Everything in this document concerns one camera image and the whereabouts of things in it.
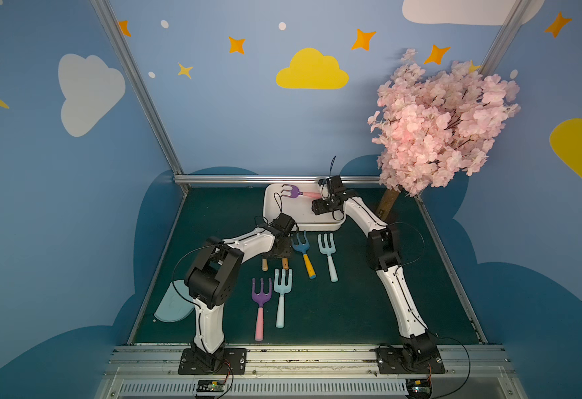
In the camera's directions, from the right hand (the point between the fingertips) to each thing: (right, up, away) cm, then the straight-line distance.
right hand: (323, 203), depth 114 cm
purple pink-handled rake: (-13, +5, +4) cm, 15 cm away
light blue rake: (-18, -32, -24) cm, 44 cm away
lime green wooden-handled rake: (-17, -24, -19) cm, 35 cm away
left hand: (-19, -19, -15) cm, 31 cm away
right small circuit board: (+24, -57, -41) cm, 74 cm away
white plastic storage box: (-11, -2, +1) cm, 11 cm away
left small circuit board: (-38, -56, -42) cm, 79 cm away
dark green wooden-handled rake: (-25, -24, -20) cm, 40 cm away
